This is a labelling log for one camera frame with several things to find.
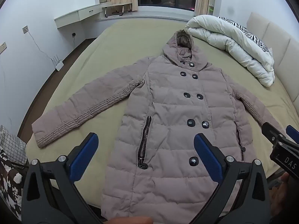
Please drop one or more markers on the white grid-pattern cloth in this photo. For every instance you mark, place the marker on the white grid-pattern cloth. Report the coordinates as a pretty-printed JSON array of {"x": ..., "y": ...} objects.
[{"x": 11, "y": 144}]

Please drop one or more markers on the bed with olive sheet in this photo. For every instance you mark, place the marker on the bed with olive sheet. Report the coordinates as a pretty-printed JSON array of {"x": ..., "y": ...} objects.
[{"x": 116, "y": 46}]

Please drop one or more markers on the wall power socket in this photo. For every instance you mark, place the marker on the wall power socket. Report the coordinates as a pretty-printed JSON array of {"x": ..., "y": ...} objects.
[{"x": 25, "y": 29}]

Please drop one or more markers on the mauve hooded padded coat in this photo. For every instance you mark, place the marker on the mauve hooded padded coat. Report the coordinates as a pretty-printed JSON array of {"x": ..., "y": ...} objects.
[{"x": 168, "y": 112}]

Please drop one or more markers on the zebra print pillow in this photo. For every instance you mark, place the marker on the zebra print pillow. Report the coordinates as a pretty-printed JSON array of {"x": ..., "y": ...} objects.
[{"x": 247, "y": 33}]

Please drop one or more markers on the person's left hand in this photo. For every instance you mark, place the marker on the person's left hand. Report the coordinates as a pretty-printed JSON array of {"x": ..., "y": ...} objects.
[{"x": 130, "y": 220}]

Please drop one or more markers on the beige padded headboard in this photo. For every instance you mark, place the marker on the beige padded headboard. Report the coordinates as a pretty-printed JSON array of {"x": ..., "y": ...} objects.
[{"x": 280, "y": 44}]

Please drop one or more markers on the small folding lap table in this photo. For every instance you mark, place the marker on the small folding lap table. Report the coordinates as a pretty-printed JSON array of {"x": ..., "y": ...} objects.
[{"x": 116, "y": 5}]

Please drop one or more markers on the white wall-mounted desk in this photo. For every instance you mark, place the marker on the white wall-mounted desk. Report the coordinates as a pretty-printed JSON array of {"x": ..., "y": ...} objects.
[{"x": 70, "y": 18}]

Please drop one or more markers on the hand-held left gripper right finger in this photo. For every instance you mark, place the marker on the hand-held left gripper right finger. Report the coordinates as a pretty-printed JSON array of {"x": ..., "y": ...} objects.
[{"x": 208, "y": 158}]

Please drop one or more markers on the white router with antennas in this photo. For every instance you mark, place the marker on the white router with antennas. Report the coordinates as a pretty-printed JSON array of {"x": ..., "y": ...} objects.
[{"x": 58, "y": 64}]

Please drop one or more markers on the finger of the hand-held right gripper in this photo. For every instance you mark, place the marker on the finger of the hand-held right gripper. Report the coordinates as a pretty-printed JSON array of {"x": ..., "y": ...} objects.
[
  {"x": 293, "y": 133},
  {"x": 272, "y": 130}
]

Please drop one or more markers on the person's right hand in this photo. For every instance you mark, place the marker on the person's right hand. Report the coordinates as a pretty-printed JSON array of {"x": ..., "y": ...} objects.
[{"x": 287, "y": 198}]

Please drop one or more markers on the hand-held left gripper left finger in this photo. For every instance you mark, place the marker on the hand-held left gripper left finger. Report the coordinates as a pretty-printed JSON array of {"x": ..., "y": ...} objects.
[{"x": 86, "y": 149}]

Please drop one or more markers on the white folded duvet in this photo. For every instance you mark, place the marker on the white folded duvet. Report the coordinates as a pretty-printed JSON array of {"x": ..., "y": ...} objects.
[{"x": 224, "y": 35}]

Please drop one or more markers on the brown white patterned cloth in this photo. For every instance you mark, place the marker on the brown white patterned cloth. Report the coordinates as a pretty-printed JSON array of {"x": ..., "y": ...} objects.
[{"x": 9, "y": 182}]

